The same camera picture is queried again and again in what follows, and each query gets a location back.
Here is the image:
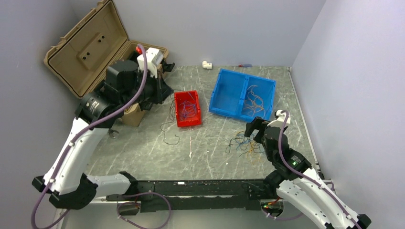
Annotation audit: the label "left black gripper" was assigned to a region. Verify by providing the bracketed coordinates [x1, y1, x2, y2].
[121, 67, 174, 108]

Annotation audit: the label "blue black wires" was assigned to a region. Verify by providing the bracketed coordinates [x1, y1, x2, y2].
[224, 131, 269, 165]

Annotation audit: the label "black wire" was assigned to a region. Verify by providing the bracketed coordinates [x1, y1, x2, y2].
[160, 92, 181, 146]

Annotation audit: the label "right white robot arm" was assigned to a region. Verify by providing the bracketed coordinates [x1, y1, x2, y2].
[245, 111, 372, 229]

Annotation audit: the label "white pipe elbow fitting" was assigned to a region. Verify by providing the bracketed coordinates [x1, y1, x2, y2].
[202, 61, 213, 70]

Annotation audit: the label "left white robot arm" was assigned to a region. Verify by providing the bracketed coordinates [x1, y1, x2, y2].
[32, 60, 173, 210]

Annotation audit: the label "red plastic bin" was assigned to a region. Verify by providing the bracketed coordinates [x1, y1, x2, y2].
[174, 90, 202, 128]

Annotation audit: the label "blue plastic bin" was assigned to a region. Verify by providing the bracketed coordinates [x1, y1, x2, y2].
[209, 69, 276, 123]

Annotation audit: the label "silver wrench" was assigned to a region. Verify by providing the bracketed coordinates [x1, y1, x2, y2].
[107, 129, 119, 138]

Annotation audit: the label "tan plastic toolbox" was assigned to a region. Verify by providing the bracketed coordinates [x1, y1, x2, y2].
[44, 0, 174, 126]

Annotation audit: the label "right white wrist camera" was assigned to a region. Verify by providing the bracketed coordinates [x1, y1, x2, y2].
[274, 110, 291, 129]

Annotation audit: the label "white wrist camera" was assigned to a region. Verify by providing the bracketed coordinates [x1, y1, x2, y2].
[136, 46, 164, 78]
[274, 110, 291, 129]

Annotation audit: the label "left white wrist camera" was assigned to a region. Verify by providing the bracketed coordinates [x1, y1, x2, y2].
[136, 46, 164, 78]

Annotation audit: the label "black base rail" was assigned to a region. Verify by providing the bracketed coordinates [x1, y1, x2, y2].
[106, 179, 277, 213]

